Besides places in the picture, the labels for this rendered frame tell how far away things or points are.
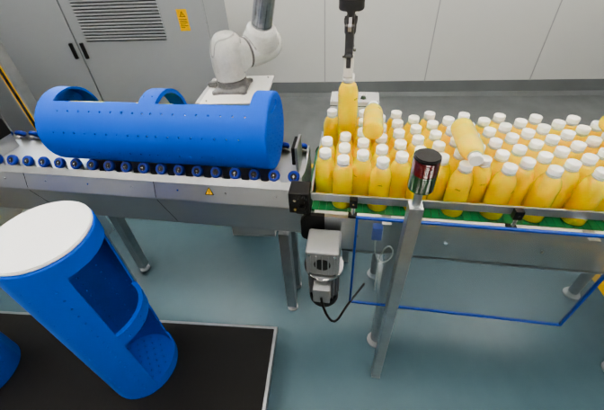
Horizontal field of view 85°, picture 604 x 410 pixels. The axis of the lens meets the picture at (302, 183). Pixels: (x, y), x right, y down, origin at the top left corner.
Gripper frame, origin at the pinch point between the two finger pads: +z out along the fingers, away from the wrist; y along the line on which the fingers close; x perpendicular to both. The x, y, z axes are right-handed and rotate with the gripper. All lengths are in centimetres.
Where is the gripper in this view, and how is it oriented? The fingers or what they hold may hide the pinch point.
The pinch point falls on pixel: (348, 65)
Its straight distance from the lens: 114.9
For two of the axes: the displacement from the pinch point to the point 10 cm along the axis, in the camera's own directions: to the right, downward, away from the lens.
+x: 9.8, 0.8, -1.6
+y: -1.7, 6.3, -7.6
